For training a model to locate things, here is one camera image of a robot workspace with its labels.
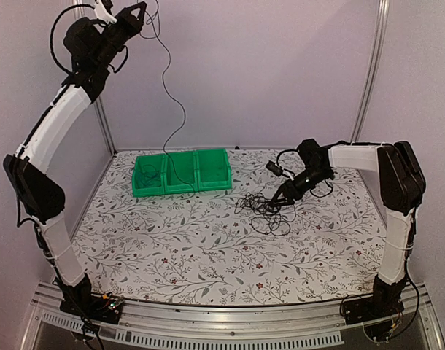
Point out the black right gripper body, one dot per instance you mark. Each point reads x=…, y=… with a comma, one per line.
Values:
x=300, y=191

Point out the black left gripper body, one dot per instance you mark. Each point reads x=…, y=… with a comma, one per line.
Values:
x=128, y=30

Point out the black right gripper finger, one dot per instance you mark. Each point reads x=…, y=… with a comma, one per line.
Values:
x=283, y=201
x=280, y=193

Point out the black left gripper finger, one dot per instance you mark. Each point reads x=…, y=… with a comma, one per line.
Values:
x=140, y=17
x=134, y=9

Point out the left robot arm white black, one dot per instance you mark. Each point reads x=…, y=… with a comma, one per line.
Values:
x=93, y=44

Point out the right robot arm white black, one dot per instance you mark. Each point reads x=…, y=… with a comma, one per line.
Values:
x=401, y=185

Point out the floral patterned table mat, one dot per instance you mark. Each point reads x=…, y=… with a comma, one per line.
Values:
x=207, y=249

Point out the green three-compartment plastic bin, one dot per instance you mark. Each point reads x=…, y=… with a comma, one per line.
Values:
x=171, y=173

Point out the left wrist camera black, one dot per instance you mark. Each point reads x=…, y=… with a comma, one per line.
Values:
x=104, y=4

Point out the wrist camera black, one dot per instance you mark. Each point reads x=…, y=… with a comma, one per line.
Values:
x=274, y=169
x=104, y=4

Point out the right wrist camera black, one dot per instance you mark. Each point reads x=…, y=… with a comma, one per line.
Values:
x=274, y=169

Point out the left aluminium frame post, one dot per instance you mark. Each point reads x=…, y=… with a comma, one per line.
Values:
x=98, y=103

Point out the front aluminium rail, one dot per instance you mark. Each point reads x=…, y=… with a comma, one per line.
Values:
x=147, y=325

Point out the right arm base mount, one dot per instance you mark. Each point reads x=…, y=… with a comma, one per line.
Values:
x=385, y=301

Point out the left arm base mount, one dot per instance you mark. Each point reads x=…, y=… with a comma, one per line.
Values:
x=80, y=301

